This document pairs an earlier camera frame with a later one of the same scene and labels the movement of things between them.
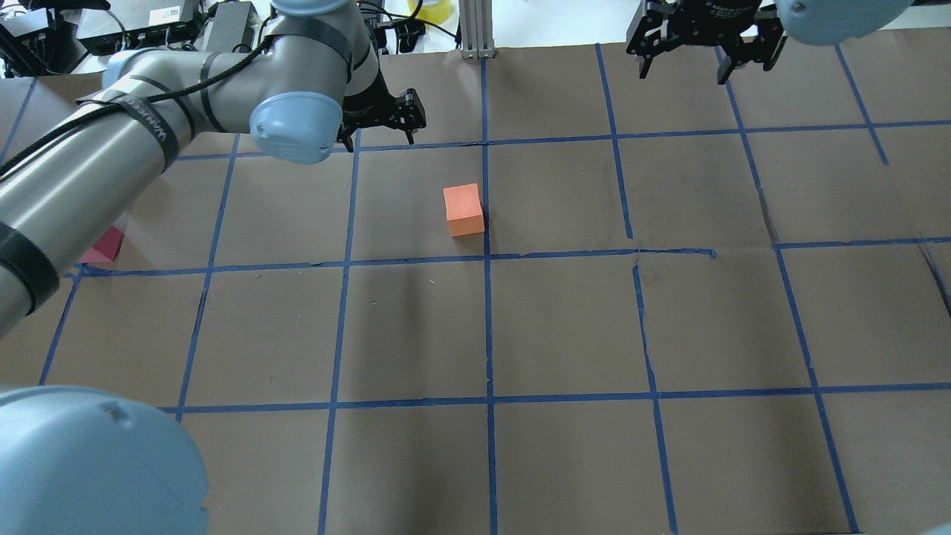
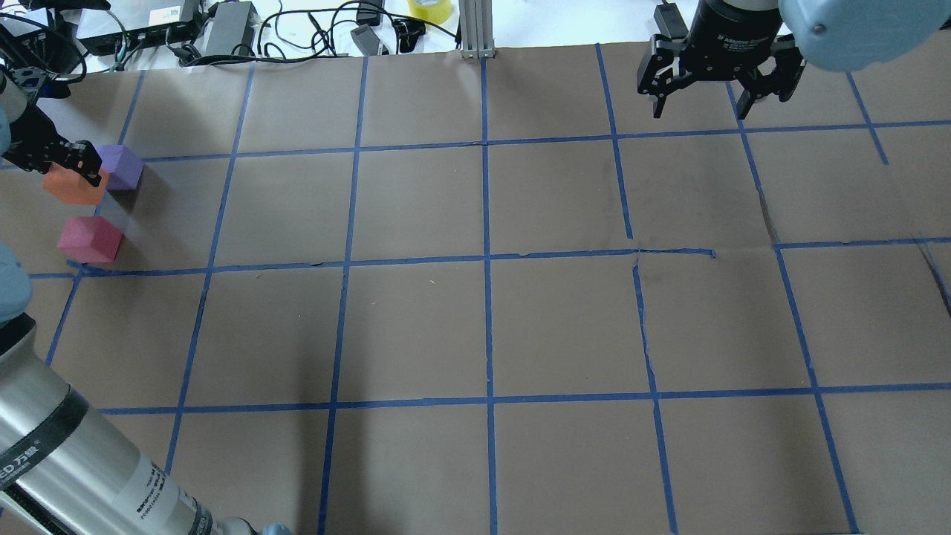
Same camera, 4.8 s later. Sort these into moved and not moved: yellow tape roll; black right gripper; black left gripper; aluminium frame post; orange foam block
Moved: orange foam block; black left gripper; black right gripper
Not moved: yellow tape roll; aluminium frame post
